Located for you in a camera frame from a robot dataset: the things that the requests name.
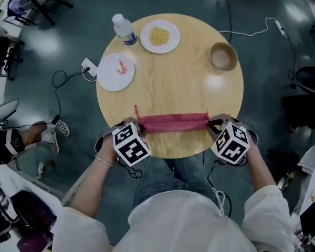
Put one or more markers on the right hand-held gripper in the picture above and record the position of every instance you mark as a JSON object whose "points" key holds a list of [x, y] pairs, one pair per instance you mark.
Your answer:
{"points": [[231, 146]]}

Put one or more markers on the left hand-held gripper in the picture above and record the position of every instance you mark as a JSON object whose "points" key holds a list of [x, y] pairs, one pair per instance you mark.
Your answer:
{"points": [[130, 146]]}

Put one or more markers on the red cloth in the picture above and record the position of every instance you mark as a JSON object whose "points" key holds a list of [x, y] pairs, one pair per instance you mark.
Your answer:
{"points": [[173, 125]]}

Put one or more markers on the person's left forearm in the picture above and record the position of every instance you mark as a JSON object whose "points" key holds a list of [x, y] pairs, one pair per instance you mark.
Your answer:
{"points": [[92, 188]]}

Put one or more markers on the person's right forearm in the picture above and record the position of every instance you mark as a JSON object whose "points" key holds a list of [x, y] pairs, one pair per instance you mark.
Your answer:
{"points": [[262, 172]]}

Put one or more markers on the white plate with shrimp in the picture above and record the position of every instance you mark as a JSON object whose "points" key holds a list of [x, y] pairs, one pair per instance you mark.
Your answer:
{"points": [[110, 80]]}

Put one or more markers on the orange shrimp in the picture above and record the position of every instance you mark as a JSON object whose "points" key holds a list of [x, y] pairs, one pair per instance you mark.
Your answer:
{"points": [[122, 68]]}

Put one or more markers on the person's jeans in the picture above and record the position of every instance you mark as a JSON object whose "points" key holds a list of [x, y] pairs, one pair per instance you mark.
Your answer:
{"points": [[160, 177]]}

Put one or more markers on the round wooden table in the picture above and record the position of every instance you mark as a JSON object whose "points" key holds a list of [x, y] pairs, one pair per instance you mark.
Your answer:
{"points": [[173, 75]]}

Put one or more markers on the wooden bowl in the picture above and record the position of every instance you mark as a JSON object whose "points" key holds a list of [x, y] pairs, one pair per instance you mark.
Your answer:
{"points": [[223, 56]]}

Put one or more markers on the square white power strip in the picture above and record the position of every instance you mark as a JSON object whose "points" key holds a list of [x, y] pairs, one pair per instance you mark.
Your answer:
{"points": [[88, 65]]}

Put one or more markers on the white plate with yellow food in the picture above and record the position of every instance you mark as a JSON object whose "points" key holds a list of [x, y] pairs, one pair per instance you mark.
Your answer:
{"points": [[145, 44]]}

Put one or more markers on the yellow food heap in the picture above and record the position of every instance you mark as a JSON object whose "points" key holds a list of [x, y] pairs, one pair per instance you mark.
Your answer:
{"points": [[160, 35]]}

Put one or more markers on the clear plastic water bottle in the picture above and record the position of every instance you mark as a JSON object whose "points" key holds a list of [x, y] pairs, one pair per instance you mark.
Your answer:
{"points": [[123, 29]]}

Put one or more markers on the small brown jar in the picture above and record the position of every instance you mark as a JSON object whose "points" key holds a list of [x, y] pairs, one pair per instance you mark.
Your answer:
{"points": [[48, 164]]}

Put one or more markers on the black round pan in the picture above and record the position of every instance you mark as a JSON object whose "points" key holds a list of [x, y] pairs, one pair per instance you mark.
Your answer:
{"points": [[312, 79]]}

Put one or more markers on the small white bottle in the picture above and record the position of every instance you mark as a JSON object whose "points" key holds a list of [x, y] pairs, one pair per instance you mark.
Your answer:
{"points": [[40, 168]]}

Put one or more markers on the person's white shirt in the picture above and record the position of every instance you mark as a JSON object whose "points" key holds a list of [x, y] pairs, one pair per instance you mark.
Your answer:
{"points": [[178, 224]]}

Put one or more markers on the long white power strip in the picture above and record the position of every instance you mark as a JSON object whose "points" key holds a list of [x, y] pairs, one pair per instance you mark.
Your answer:
{"points": [[280, 27]]}

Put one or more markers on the white folding table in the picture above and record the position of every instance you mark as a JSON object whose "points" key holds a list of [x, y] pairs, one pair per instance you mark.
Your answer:
{"points": [[23, 185]]}

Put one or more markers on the grey curved panel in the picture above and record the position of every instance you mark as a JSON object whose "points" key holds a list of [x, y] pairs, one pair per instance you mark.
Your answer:
{"points": [[4, 111]]}

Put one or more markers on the maroon domed appliance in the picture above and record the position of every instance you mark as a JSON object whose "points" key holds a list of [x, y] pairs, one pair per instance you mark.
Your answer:
{"points": [[34, 214]]}

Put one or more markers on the black chair with grey seat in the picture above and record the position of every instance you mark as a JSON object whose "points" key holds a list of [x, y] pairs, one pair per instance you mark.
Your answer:
{"points": [[47, 4]]}

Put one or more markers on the black office chair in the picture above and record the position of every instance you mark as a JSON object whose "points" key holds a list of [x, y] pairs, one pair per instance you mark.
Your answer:
{"points": [[0, 59]]}

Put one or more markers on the chair with purple cloth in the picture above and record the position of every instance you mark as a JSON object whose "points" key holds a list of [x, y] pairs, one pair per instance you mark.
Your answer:
{"points": [[15, 5]]}

